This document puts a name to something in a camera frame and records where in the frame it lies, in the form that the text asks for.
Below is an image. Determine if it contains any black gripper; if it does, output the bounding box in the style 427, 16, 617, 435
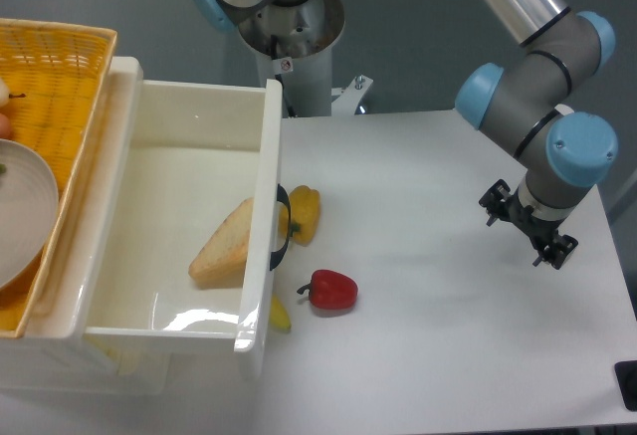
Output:
479, 179, 578, 270

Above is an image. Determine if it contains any white drawer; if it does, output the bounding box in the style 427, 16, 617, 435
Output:
86, 81, 282, 356

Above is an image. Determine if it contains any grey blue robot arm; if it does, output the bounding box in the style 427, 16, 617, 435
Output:
193, 0, 618, 268

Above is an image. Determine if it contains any white drawer cabinet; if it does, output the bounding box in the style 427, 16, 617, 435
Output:
1, 57, 264, 393

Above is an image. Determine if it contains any black corner object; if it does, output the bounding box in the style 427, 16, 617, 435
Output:
614, 360, 637, 412

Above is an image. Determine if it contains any red bell pepper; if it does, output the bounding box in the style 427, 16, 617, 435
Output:
297, 269, 358, 311

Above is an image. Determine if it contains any yellow bell pepper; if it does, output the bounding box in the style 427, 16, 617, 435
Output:
278, 185, 320, 246

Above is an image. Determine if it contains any yellow banana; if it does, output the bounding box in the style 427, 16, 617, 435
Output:
269, 295, 292, 333

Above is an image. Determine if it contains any bread slice wedge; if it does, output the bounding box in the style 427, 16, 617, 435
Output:
188, 198, 254, 288

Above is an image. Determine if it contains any yellow woven basket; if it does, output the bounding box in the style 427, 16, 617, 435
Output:
1, 18, 117, 339

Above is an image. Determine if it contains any white ribbed plate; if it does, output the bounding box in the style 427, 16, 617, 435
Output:
1, 139, 59, 287

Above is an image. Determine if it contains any orange fruit in basket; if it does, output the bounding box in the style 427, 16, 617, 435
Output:
0, 113, 13, 139

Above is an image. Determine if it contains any white garlic in basket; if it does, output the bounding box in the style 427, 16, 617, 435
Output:
0, 79, 26, 108

